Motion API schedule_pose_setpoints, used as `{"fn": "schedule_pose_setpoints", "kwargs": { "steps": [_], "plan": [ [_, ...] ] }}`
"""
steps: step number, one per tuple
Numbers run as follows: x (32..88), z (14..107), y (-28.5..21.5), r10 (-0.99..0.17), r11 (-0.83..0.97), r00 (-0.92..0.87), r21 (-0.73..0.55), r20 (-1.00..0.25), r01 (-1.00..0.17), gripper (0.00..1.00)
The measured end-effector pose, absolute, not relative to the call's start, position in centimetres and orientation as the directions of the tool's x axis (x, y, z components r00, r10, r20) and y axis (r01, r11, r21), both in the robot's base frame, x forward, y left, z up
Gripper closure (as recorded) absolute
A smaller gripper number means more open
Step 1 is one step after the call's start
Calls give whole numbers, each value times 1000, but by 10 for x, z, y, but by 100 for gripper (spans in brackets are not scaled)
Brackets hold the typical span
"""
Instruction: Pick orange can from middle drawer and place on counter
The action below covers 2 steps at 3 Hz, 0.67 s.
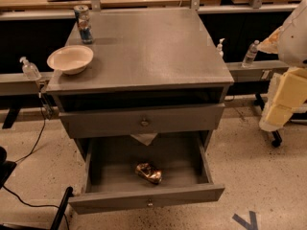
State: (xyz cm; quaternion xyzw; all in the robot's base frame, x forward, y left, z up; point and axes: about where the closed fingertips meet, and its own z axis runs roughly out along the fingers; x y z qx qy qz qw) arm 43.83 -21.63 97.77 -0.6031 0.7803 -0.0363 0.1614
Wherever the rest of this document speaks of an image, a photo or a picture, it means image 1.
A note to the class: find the white paper under drawer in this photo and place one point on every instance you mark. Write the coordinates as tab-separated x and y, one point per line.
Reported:
146	138

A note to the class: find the white paper bowl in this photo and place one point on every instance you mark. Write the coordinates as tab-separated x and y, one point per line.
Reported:
71	59

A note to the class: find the blue silver energy can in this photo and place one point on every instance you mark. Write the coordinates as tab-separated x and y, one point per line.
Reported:
83	23

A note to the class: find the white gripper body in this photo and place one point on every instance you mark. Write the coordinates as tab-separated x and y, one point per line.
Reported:
295	38

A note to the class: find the open lower grey drawer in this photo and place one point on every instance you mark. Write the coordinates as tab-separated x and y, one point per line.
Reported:
111	184

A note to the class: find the left hand sanitizer bottle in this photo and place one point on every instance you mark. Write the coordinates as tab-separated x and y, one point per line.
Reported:
30	70

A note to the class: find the black chair base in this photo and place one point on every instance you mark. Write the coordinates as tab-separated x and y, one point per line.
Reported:
6	169

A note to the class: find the clear water bottle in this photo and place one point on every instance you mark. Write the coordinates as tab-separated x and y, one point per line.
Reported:
250	54

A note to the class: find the upper grey drawer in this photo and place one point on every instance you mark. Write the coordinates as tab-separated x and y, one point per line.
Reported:
127	121

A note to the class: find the right small pump bottle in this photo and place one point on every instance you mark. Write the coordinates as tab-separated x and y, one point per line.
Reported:
220	47

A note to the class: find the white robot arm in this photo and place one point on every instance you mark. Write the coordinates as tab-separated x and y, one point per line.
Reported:
289	41

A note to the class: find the grey metal rail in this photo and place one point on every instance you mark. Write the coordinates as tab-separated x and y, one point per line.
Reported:
18	84

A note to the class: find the grey drawer cabinet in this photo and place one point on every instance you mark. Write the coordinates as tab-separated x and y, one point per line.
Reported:
142	59

